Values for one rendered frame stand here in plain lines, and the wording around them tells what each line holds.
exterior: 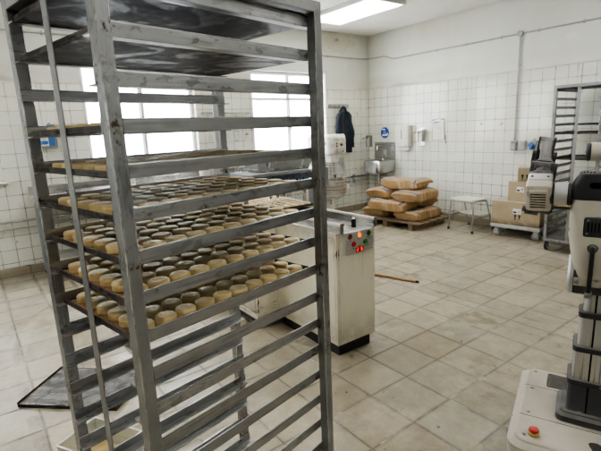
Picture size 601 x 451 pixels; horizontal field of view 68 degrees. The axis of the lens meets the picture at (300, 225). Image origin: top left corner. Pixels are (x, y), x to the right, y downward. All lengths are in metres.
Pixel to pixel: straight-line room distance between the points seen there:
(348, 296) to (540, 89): 4.38
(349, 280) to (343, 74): 5.45
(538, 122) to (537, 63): 0.71
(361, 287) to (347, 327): 0.27
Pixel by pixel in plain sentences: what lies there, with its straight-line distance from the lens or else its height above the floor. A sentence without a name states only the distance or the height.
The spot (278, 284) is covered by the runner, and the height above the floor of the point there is 1.05.
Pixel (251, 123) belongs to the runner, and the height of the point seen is 1.50.
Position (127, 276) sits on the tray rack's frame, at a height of 1.21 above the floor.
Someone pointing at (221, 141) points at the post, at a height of 1.45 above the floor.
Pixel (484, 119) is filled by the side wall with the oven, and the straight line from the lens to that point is 6.89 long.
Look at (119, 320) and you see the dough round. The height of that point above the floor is 1.06.
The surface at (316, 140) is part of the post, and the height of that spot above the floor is 1.45.
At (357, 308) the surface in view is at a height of 0.31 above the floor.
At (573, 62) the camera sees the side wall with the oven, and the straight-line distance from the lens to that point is 6.43.
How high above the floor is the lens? 1.48
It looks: 12 degrees down
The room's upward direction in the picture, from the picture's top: 2 degrees counter-clockwise
